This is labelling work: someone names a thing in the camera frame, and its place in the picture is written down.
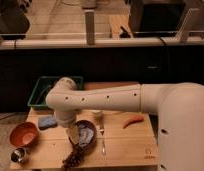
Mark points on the white plastic cup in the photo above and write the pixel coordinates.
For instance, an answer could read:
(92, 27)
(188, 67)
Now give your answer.
(97, 113)

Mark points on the green plastic bin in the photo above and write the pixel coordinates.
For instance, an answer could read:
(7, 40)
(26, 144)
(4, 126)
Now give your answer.
(41, 89)

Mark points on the dark brown bowl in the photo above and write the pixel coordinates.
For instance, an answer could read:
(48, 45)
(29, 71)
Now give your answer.
(91, 126)

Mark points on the silver fork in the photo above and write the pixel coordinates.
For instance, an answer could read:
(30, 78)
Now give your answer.
(101, 130)

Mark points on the orange red bowl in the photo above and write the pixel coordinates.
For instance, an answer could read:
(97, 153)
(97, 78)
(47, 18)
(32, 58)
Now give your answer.
(24, 134)

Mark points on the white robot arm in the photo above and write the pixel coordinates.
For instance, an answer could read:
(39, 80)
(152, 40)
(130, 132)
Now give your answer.
(179, 108)

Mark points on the wooden table board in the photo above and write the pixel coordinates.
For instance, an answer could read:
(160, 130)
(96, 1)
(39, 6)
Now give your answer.
(133, 146)

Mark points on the blue cloth in bowl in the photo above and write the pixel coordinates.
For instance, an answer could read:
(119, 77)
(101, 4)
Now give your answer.
(85, 135)

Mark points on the blue sponge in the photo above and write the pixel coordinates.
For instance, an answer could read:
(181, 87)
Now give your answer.
(47, 122)

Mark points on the dark purple grape bunch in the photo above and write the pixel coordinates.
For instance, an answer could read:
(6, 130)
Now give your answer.
(73, 159)

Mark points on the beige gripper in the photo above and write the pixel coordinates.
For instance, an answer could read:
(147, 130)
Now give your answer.
(73, 134)

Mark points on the small metal cup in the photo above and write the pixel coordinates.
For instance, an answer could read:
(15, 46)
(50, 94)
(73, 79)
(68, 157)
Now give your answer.
(19, 155)

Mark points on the white metal rail frame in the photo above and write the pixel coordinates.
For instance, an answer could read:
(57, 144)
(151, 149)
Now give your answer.
(91, 41)

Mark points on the orange carrot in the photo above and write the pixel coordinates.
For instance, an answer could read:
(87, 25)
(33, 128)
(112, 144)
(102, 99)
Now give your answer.
(132, 120)

